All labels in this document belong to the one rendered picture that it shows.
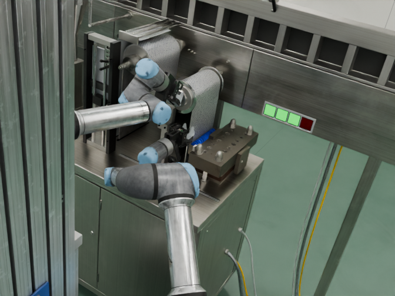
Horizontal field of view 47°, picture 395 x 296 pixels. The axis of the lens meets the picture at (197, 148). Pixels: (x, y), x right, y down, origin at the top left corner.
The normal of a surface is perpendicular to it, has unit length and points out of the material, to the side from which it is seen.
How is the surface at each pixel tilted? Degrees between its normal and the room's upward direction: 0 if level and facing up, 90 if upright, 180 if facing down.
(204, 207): 0
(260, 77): 90
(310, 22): 90
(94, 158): 0
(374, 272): 0
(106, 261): 90
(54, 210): 90
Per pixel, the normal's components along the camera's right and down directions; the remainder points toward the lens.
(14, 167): 0.86, 0.36
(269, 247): 0.14, -0.85
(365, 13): -0.51, 0.39
